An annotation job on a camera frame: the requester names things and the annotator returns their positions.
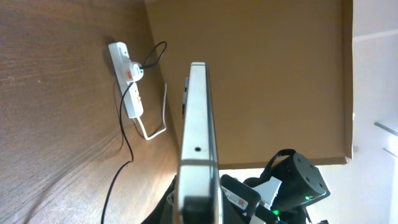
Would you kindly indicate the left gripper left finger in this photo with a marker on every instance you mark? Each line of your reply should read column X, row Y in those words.
column 163, row 212

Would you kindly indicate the black Samsung Galaxy smartphone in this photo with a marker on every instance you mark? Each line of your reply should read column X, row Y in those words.
column 198, row 195

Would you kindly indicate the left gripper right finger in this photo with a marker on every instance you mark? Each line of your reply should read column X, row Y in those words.
column 229, row 214

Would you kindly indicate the white USB charger plug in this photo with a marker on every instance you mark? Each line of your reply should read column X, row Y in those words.
column 133, row 72

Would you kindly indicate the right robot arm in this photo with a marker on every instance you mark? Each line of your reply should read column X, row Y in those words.
column 302, row 185

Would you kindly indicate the white power strip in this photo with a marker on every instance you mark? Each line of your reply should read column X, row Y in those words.
column 132, row 99

